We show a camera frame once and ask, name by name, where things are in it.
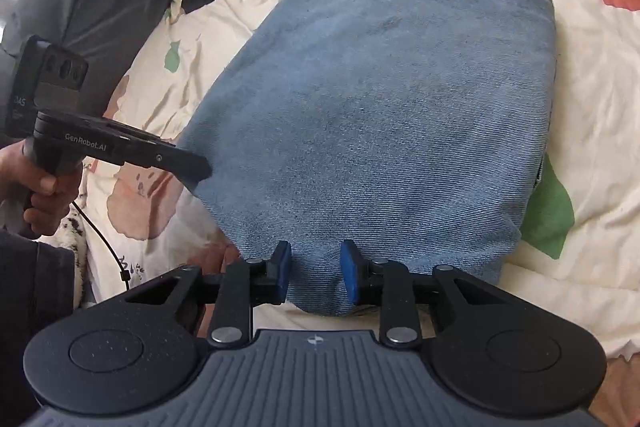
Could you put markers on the person's grey trouser leg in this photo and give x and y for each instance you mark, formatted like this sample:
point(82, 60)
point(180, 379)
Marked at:
point(35, 322)

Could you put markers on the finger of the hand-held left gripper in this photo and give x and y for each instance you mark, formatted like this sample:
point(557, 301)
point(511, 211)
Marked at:
point(185, 164)

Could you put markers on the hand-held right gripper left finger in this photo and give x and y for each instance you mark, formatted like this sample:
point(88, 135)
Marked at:
point(282, 272)

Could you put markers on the person's left hand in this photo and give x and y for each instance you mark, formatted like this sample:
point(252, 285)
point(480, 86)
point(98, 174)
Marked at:
point(35, 187)

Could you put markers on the white fluffy spotted blanket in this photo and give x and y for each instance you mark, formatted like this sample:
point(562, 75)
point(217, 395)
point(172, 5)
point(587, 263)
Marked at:
point(72, 247)

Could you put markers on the cream bear print bed sheet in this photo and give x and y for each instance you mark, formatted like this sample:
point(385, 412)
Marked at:
point(575, 82)

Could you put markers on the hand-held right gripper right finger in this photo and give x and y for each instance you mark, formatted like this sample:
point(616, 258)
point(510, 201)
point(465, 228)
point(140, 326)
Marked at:
point(350, 272)

